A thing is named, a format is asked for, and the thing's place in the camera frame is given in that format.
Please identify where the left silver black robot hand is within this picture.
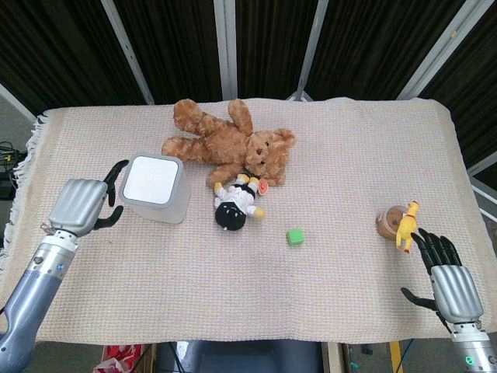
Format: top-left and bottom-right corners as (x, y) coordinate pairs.
(47, 159), (130, 238)

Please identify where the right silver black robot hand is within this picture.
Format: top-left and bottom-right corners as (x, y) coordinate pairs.
(400, 228), (485, 331)

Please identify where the white lidded trash bin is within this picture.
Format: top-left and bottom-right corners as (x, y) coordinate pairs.
(117, 153), (193, 225)

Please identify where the dark robot base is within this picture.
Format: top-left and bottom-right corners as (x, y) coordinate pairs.
(155, 340), (324, 373)

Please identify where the yellow rubber chicken toy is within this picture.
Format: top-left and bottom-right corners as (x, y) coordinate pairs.
(394, 200), (422, 256)

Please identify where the yellow metal bar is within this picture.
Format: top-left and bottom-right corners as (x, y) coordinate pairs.
(389, 340), (403, 373)

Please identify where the brown round plush toy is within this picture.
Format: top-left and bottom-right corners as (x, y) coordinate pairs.
(375, 205), (408, 239)

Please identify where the light wooden board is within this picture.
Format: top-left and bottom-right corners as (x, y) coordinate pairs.
(327, 341), (351, 373)

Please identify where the red white plastic bag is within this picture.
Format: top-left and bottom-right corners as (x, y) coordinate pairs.
(92, 343), (143, 373)

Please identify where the black-haired white-clothed plush doll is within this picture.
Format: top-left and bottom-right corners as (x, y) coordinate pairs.
(212, 173), (267, 233)

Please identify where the brown teddy bear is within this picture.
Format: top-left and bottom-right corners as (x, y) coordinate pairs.
(161, 98), (297, 190)

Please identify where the beige woven tablecloth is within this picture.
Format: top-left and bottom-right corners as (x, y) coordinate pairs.
(0, 96), (494, 347)

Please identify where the dark brown curtain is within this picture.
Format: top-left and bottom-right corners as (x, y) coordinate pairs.
(0, 0), (497, 172)

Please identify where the black electronics with cables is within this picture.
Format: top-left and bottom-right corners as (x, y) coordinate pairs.
(0, 141), (21, 201)

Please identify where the white metal frame post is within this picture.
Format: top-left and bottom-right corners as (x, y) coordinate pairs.
(101, 0), (155, 105)
(286, 0), (331, 102)
(467, 160), (497, 213)
(398, 0), (488, 100)
(213, 0), (238, 100)
(0, 82), (36, 122)

